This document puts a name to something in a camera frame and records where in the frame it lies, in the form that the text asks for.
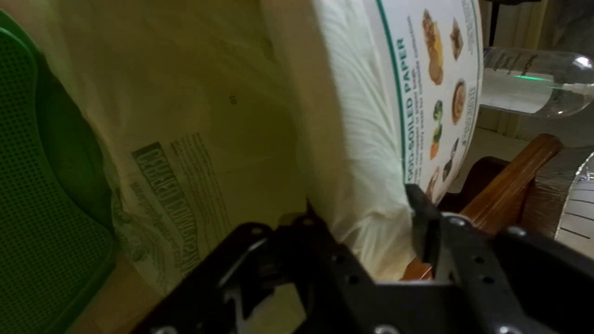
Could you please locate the green bin lid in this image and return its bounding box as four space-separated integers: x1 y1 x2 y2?
0 9 120 334

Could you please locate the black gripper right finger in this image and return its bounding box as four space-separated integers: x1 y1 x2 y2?
404 182 594 334

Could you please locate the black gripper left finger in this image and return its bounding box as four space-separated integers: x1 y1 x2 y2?
131 206 378 334

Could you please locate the brown wooden piece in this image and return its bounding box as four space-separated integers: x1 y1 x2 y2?
398 133 564 284

